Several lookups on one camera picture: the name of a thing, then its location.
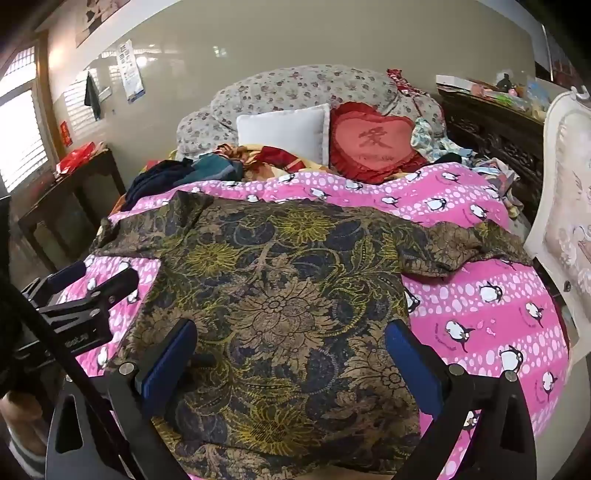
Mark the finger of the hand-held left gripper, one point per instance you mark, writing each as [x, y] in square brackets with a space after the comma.
[64, 277]
[106, 288]

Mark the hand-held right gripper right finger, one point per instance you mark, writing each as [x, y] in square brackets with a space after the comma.
[413, 364]

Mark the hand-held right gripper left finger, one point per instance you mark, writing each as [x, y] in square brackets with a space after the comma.
[168, 364]

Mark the brown floral patterned shirt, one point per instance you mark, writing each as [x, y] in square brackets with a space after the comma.
[277, 286]

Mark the person's left forearm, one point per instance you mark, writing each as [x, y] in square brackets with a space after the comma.
[21, 415]

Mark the dark blue clothes pile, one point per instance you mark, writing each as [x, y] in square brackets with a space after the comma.
[157, 177]

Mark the dark wooden side table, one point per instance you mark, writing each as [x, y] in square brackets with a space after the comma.
[87, 184]

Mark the pink penguin print blanket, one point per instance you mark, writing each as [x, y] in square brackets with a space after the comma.
[485, 295]

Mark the teal cloth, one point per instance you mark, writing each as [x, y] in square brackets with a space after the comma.
[217, 166]

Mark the dark green hanging cloth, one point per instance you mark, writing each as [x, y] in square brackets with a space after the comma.
[93, 97]

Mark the pale patterned garment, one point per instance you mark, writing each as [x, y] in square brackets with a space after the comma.
[498, 175]

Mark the red and yellow cloth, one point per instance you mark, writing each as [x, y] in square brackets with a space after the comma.
[277, 159]

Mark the red heart-shaped pillow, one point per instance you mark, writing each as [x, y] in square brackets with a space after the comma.
[374, 143]

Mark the light blue patterned cloth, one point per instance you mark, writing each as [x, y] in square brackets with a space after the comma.
[425, 136]

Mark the white square pillow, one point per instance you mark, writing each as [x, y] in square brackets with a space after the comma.
[281, 129]

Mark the dark carved wooden cabinet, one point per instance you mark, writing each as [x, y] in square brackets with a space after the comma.
[489, 134]

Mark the red patterned cloth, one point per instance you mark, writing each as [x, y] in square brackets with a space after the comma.
[401, 83]

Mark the flat white box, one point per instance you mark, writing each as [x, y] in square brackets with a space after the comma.
[455, 81]

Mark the pile of colourful small items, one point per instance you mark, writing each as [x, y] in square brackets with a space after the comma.
[512, 94]

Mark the red wall sticker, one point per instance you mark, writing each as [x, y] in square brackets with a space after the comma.
[66, 134]

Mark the white wall calendar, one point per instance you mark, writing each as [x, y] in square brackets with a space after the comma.
[131, 71]

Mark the framed wall picture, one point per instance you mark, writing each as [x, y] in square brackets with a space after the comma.
[99, 18]

